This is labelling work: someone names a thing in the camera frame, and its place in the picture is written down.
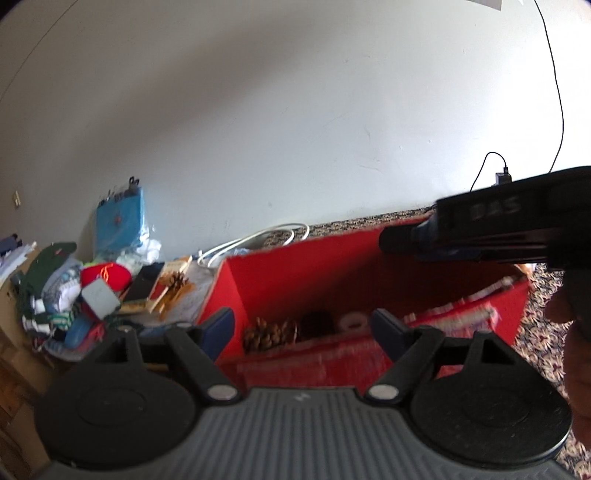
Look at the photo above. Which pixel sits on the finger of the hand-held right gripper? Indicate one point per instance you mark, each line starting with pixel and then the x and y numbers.
pixel 404 240

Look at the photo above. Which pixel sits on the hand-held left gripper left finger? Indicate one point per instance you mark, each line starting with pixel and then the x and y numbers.
pixel 220 330

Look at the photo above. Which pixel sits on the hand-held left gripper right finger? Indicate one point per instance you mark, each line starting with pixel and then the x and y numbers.
pixel 384 326

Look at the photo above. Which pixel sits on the red cardboard box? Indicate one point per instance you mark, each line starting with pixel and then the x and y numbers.
pixel 323 277

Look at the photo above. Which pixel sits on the person's right hand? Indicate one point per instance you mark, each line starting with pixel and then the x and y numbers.
pixel 561 302

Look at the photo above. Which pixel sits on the white tape roll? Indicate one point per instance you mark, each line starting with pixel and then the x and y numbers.
pixel 353 321

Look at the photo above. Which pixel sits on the light brown pine cone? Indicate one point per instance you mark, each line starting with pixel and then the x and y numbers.
pixel 270 334

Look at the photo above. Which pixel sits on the small pine cone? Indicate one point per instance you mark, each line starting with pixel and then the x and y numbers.
pixel 175 279

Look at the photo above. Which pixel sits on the stack of books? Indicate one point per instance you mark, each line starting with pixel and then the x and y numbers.
pixel 166 288

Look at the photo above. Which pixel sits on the floral patterned cloth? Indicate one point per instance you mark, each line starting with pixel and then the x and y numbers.
pixel 554 295

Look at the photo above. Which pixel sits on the grey card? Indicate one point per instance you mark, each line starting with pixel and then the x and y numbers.
pixel 99 296

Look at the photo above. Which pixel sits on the red knit hat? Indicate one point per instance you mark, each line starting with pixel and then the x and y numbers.
pixel 105 276

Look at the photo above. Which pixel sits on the blue hanging bag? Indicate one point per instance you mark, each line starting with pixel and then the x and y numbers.
pixel 121 221

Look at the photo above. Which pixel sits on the pile of clothes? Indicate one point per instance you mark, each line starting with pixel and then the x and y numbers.
pixel 55 295

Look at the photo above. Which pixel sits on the green cap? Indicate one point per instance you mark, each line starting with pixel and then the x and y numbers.
pixel 50 261

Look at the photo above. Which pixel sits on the wooden cabinet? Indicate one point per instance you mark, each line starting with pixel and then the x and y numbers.
pixel 14 369

